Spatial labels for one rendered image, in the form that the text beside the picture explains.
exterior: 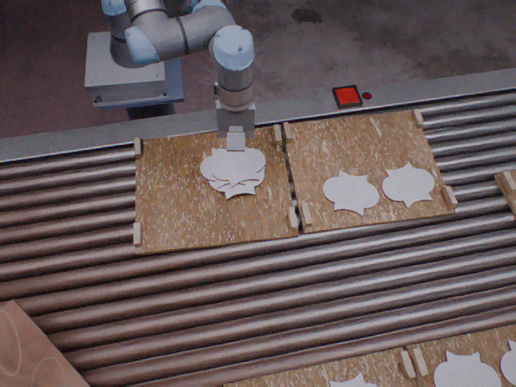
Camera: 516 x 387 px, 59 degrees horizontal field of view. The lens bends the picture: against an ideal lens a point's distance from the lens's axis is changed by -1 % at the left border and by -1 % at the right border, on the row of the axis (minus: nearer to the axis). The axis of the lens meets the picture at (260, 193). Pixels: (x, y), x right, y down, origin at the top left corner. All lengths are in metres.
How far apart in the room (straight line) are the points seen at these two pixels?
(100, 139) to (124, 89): 0.18
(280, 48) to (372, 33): 0.61
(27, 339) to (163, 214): 0.42
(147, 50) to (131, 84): 0.53
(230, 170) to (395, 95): 0.60
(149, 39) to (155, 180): 0.45
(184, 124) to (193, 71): 1.46
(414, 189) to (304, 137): 0.34
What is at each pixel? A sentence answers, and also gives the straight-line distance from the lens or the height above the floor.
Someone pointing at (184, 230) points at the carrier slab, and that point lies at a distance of 1.18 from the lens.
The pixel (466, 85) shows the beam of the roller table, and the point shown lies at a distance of 1.64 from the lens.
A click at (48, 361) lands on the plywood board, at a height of 1.04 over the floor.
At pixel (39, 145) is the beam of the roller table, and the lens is 1.46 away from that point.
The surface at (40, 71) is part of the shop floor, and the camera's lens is 3.07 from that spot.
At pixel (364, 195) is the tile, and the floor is 0.94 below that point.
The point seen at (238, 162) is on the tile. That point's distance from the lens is 1.23.
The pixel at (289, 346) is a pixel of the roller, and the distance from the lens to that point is 1.11.
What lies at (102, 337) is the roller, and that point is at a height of 0.92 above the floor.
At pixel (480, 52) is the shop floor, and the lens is 3.28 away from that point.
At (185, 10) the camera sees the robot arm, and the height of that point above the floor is 1.10.
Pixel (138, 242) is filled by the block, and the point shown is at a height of 0.96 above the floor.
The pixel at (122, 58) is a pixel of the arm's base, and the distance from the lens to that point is 1.50.
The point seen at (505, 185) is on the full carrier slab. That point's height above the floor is 0.94.
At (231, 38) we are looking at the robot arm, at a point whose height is 1.40.
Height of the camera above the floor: 2.00
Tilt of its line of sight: 60 degrees down
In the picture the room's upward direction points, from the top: 3 degrees clockwise
